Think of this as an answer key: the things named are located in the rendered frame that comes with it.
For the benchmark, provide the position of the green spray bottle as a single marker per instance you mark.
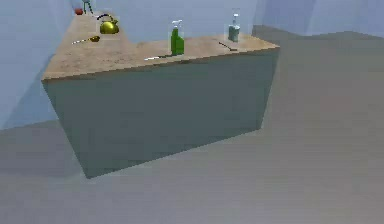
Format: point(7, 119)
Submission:
point(177, 41)

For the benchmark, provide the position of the dark thin utensil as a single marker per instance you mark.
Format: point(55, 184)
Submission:
point(228, 46)

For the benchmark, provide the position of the green-striped glass object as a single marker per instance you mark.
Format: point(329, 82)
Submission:
point(87, 6)

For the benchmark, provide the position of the red tomato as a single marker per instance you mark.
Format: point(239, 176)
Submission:
point(78, 11)

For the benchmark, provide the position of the grey-green soap bottle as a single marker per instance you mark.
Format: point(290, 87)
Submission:
point(234, 31)

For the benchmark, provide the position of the grey kitchen counter wooden top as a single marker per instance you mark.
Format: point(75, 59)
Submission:
point(160, 113)

